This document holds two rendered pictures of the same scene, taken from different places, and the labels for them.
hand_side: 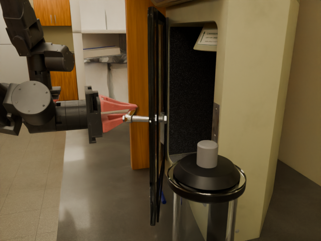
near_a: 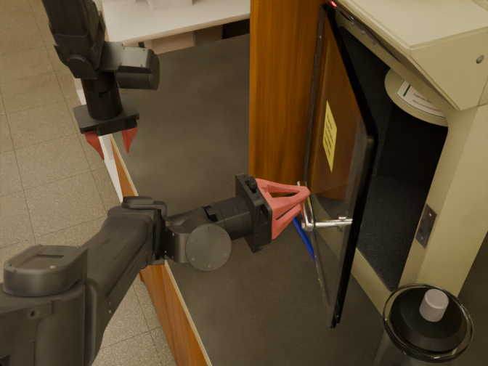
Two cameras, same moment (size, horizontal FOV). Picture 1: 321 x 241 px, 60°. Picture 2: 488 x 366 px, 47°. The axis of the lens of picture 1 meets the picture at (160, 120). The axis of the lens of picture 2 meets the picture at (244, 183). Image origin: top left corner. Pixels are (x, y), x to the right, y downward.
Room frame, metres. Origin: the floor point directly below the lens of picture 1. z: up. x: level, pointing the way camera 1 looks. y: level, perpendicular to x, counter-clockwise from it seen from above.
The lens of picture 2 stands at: (0.00, 0.22, 1.77)
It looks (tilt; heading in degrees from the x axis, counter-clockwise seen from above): 44 degrees down; 352
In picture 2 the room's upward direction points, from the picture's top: straight up
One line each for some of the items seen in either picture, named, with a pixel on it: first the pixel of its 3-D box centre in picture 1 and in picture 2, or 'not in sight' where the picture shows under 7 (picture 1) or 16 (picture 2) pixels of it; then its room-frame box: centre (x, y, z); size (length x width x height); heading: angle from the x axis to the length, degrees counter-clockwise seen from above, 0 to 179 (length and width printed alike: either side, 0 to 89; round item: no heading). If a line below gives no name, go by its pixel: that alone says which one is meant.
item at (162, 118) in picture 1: (161, 128); not in sight; (0.49, 0.00, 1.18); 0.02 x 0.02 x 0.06; 86
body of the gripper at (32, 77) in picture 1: (40, 82); (103, 101); (0.80, 0.35, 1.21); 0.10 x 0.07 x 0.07; 106
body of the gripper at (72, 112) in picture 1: (76, 115); (232, 218); (0.51, 0.16, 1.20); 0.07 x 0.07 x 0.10; 16
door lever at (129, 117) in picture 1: (140, 113); (317, 205); (0.52, 0.04, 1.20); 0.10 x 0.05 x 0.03; 176
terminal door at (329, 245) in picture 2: (158, 108); (328, 173); (0.59, 0.00, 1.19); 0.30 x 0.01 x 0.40; 176
